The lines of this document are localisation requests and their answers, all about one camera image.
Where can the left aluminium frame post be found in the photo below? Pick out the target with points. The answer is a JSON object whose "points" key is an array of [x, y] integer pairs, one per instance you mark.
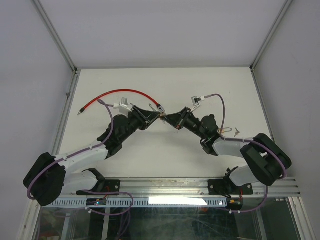
{"points": [[54, 34]]}

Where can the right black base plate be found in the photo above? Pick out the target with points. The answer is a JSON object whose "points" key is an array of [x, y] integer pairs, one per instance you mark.
{"points": [[227, 189]]}

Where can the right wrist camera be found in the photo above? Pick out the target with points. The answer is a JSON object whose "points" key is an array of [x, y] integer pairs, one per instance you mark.
{"points": [[196, 101]]}

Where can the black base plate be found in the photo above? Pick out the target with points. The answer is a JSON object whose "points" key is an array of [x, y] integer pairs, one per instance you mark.
{"points": [[227, 189], [102, 187]]}

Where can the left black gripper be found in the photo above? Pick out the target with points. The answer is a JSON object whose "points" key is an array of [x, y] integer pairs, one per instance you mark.
{"points": [[144, 117]]}

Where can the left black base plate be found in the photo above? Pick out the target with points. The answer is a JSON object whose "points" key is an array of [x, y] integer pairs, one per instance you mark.
{"points": [[102, 187]]}

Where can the aluminium frame post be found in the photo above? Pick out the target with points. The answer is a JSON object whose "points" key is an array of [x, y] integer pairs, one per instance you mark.
{"points": [[272, 31], [54, 34]]}

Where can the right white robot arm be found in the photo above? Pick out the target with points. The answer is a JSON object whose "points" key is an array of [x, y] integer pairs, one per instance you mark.
{"points": [[265, 161]]}

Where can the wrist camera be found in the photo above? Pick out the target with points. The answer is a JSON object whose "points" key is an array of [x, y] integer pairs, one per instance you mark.
{"points": [[196, 101], [123, 106]]}

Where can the white slotted cable duct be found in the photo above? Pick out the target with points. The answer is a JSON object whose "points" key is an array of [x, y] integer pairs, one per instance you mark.
{"points": [[139, 202]]}

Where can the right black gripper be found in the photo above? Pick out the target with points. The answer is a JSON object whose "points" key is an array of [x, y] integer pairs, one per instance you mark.
{"points": [[177, 119]]}

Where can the red cable lock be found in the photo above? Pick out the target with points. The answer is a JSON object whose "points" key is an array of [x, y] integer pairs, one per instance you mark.
{"points": [[120, 93]]}

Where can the small brass padlock long shackle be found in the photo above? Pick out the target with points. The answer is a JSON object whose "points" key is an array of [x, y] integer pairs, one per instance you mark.
{"points": [[159, 109]]}

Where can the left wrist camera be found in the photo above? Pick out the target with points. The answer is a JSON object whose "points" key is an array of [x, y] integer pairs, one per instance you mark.
{"points": [[123, 106]]}

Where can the right aluminium frame post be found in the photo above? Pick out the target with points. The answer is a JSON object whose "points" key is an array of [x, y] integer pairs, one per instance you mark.
{"points": [[272, 31]]}

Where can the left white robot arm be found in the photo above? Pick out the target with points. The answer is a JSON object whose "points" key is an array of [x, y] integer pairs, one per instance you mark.
{"points": [[49, 175]]}

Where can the aluminium mounting rail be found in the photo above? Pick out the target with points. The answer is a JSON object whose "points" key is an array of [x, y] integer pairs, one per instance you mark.
{"points": [[201, 186]]}

